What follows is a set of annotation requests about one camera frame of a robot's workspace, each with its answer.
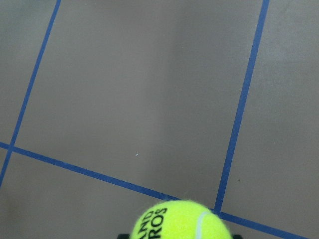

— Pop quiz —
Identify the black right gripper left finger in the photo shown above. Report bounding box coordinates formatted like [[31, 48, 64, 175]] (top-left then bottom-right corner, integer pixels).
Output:
[[118, 234, 130, 239]]

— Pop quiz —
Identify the Roland Garros yellow tennis ball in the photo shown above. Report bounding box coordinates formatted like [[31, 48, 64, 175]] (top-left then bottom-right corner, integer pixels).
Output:
[[129, 200, 232, 239]]

